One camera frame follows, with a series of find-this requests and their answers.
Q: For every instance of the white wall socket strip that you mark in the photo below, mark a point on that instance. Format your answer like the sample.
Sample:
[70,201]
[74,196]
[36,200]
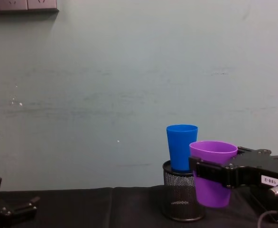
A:
[15,4]

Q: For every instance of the black mesh pen holder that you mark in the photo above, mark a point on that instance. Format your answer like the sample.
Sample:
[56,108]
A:
[181,199]

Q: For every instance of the blue plastic cup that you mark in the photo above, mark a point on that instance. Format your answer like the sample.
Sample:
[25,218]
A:
[180,147]

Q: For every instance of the purple plastic cup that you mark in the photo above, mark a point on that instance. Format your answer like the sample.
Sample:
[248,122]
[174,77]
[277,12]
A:
[212,194]

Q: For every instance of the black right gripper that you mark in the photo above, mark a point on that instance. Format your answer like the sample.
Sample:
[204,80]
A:
[255,167]

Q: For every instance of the black table cloth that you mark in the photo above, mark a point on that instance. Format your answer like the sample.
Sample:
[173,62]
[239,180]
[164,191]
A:
[101,209]

